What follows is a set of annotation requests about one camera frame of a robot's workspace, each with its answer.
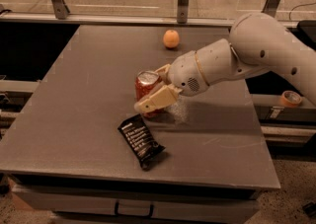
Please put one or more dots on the black rxbar chocolate wrapper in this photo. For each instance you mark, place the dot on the black rxbar chocolate wrapper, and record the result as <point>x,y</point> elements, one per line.
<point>140,140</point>

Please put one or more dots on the orange tape roll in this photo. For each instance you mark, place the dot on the orange tape roll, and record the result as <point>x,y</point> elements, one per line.
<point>291,99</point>

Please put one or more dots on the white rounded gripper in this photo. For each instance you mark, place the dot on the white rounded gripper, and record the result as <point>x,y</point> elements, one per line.
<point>185,72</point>

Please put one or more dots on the orange fruit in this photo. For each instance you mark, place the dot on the orange fruit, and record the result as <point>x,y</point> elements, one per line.
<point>171,39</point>

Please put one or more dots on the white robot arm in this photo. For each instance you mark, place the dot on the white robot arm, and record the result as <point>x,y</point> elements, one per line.
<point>257,44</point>

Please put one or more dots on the red coke can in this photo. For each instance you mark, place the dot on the red coke can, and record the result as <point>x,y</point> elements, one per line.
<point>145,82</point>

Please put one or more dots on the grey drawer with black handle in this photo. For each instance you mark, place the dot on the grey drawer with black handle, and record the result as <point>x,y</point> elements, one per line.
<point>94,206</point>

